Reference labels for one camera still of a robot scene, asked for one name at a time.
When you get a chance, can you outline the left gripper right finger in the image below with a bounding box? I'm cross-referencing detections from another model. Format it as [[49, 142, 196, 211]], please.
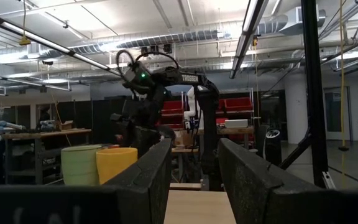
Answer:
[[218, 138, 284, 224]]

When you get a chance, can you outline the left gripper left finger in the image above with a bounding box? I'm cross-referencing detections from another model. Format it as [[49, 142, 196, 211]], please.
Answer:
[[104, 138, 172, 224]]

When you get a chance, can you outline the dark speckled mug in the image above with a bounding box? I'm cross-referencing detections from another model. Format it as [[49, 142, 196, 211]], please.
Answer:
[[131, 126, 175, 158]]

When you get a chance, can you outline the orange mug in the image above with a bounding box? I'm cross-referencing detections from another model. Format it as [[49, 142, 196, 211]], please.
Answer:
[[96, 147, 139, 186]]

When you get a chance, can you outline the green mug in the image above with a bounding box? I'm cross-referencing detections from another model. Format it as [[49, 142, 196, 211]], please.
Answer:
[[60, 144, 103, 187]]

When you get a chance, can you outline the red storage bin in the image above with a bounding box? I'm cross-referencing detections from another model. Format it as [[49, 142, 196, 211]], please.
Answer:
[[162, 100, 185, 114], [221, 97, 254, 112]]

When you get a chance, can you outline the white box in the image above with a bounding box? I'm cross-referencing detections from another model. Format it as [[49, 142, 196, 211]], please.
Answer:
[[224, 119, 249, 129]]

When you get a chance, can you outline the cardboard box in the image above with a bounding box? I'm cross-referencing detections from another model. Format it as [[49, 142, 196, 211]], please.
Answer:
[[57, 120, 74, 131]]

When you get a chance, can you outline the wooden workbench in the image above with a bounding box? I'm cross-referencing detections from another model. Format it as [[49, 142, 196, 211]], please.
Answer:
[[3, 128, 93, 184]]

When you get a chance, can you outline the ceiling light bar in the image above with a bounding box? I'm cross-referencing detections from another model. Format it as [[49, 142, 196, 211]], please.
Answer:
[[230, 0, 269, 78], [0, 9, 121, 75]]

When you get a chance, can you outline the silver air duct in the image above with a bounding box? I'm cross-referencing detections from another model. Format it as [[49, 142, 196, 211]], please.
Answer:
[[70, 9, 326, 55]]

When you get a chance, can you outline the black metal rig frame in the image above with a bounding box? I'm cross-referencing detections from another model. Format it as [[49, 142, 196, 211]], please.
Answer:
[[280, 0, 337, 190]]

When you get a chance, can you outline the yellow hanging cord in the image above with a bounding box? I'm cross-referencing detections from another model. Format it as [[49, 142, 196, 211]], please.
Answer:
[[338, 0, 350, 187]]

